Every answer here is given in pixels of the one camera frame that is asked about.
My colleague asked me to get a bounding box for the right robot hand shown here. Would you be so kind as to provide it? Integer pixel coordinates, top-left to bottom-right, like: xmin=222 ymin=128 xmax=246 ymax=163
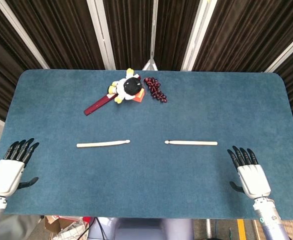
xmin=226 ymin=145 xmax=272 ymax=200

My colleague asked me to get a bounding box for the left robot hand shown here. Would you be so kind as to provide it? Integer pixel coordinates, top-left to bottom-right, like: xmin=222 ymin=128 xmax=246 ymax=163
xmin=0 ymin=137 xmax=40 ymax=198

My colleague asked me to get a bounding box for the wooden drumstick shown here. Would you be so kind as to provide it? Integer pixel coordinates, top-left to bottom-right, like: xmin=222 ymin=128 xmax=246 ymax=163
xmin=76 ymin=139 xmax=131 ymax=149
xmin=164 ymin=140 xmax=219 ymax=147

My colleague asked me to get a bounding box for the cardboard box with clutter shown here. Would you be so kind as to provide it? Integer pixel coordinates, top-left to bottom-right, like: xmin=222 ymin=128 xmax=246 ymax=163
xmin=44 ymin=215 xmax=95 ymax=240

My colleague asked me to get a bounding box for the blue felt table mat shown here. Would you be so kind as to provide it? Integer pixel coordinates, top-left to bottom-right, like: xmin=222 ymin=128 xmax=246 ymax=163
xmin=0 ymin=69 xmax=293 ymax=221

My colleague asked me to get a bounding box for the dark red rectangular box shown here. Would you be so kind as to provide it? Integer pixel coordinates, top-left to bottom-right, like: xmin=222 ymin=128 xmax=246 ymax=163
xmin=83 ymin=93 xmax=118 ymax=117

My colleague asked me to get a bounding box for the robot torso base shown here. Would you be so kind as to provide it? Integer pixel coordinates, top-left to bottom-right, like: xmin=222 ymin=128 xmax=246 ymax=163
xmin=88 ymin=216 xmax=195 ymax=240

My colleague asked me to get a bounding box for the dark red grape bunch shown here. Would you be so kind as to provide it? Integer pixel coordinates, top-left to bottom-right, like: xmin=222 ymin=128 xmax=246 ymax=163
xmin=143 ymin=77 xmax=168 ymax=104

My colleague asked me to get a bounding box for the orange yellow block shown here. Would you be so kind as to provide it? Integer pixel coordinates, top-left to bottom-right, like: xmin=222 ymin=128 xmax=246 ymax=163
xmin=132 ymin=88 xmax=146 ymax=103

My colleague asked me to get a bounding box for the black and white plush toy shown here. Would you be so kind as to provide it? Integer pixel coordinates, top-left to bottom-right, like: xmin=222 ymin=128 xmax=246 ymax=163
xmin=107 ymin=68 xmax=143 ymax=104

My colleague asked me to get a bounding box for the white tripod stand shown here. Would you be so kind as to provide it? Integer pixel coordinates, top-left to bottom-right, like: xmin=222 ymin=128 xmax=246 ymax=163
xmin=141 ymin=0 xmax=159 ymax=71

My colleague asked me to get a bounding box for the black cable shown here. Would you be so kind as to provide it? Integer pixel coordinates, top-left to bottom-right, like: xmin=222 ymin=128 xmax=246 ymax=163
xmin=95 ymin=217 xmax=105 ymax=240

